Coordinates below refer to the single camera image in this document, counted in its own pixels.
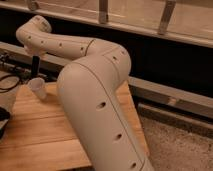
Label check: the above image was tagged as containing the metal bracket right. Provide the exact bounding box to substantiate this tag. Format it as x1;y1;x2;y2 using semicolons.
158;0;176;35

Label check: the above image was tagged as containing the black cable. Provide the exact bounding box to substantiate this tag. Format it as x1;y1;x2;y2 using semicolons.
0;73;24;94

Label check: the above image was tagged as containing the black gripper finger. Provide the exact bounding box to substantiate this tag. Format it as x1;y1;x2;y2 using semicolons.
31;56;40;78

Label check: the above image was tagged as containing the wooden board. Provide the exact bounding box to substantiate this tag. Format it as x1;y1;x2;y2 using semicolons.
0;79;151;171

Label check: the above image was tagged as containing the dark object at left edge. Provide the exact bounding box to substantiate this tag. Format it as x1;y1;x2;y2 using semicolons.
0;107;10;139

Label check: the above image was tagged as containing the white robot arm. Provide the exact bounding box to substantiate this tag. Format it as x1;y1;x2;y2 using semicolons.
16;15;154;171

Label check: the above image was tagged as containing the metal bracket middle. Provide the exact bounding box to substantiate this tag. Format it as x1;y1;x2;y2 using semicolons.
99;0;108;24

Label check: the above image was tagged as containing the metal bracket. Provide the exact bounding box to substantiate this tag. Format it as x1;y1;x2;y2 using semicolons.
158;0;176;35
99;0;108;24

